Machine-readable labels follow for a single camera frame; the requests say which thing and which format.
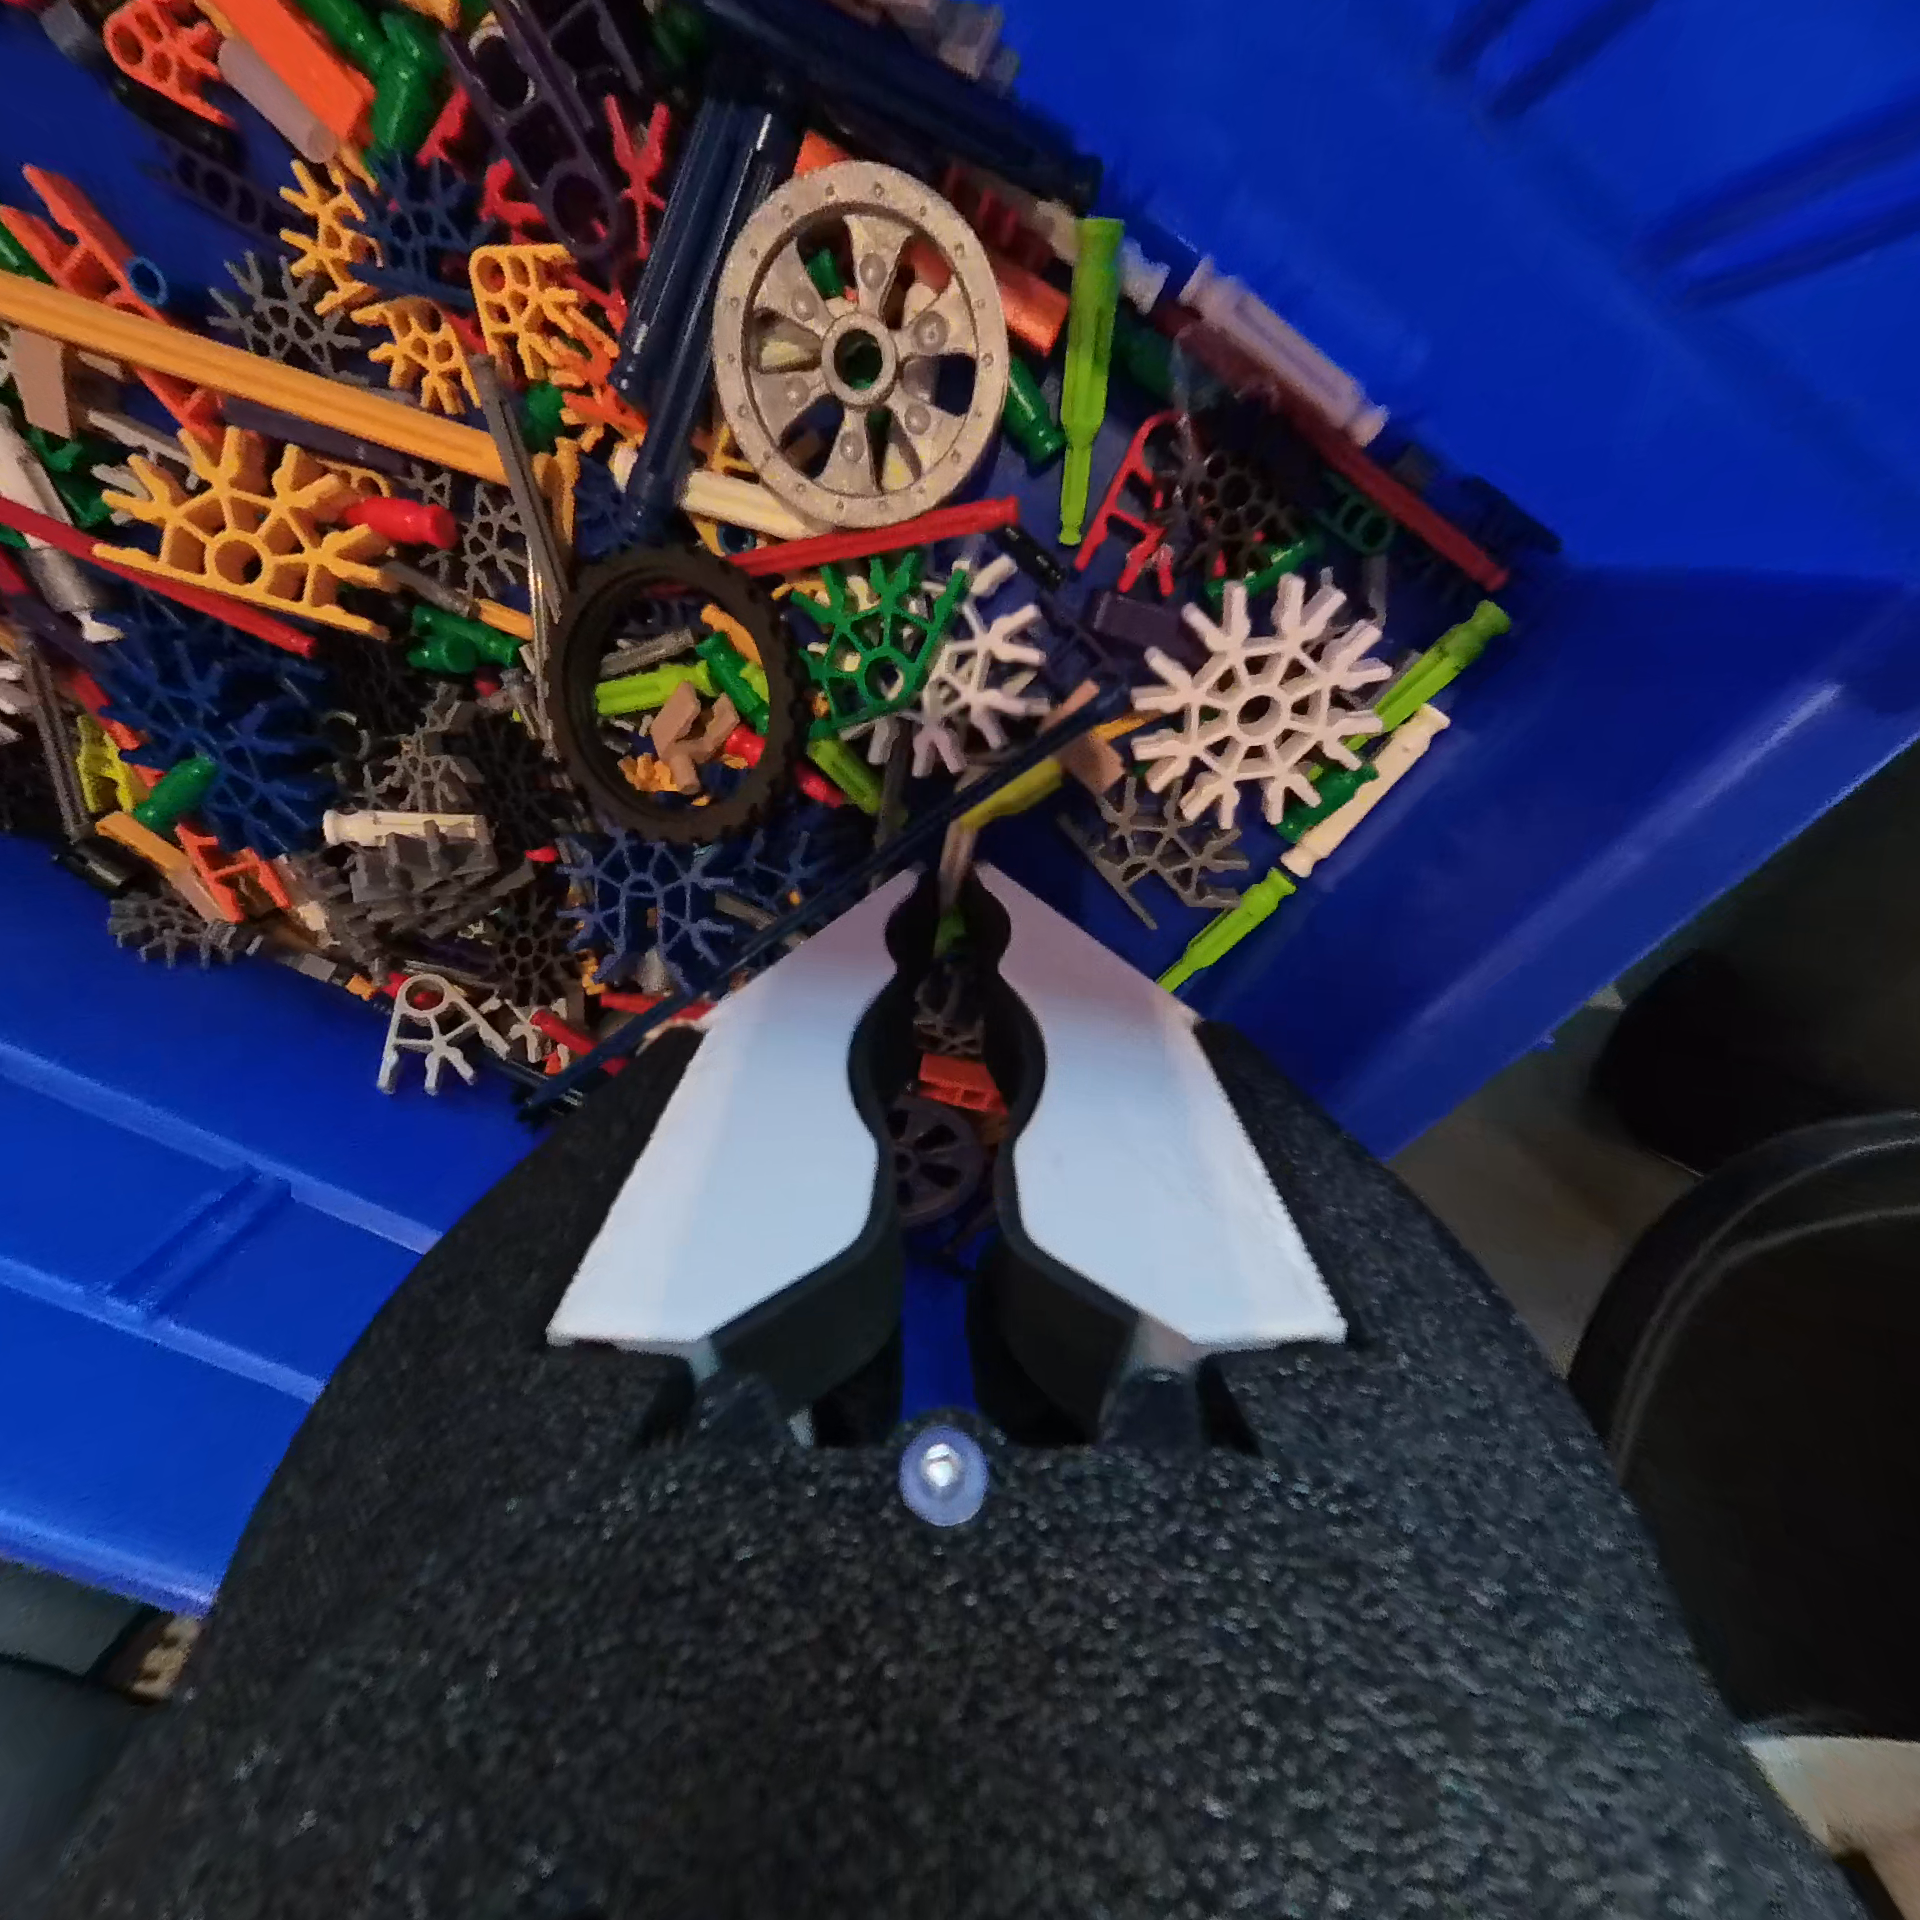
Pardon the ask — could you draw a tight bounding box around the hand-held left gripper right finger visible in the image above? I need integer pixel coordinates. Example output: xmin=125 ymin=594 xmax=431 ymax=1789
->
xmin=965 ymin=861 xmax=1350 ymax=1355

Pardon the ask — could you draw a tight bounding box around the black toy tyre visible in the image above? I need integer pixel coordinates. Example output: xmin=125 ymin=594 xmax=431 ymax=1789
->
xmin=551 ymin=545 xmax=797 ymax=846

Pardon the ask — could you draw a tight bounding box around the pile of colourful toy pieces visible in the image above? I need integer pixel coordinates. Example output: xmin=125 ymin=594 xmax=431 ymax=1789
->
xmin=0 ymin=0 xmax=1518 ymax=1249

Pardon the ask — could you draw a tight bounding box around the black perforated tray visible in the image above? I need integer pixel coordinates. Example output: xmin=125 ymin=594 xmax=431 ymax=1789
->
xmin=1568 ymin=937 xmax=1920 ymax=1748

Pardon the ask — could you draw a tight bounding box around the grey spoked toy wheel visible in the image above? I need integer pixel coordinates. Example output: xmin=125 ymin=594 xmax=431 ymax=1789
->
xmin=710 ymin=162 xmax=1009 ymax=534

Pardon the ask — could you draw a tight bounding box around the white snowflake connector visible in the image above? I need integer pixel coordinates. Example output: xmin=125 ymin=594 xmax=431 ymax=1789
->
xmin=1126 ymin=573 xmax=1394 ymax=829

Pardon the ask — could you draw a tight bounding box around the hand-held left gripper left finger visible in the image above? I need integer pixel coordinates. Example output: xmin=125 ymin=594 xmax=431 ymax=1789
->
xmin=543 ymin=867 xmax=941 ymax=1355

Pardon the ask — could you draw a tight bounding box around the blue plastic bin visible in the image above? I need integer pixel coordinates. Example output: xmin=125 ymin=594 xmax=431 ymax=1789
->
xmin=0 ymin=0 xmax=1920 ymax=1613

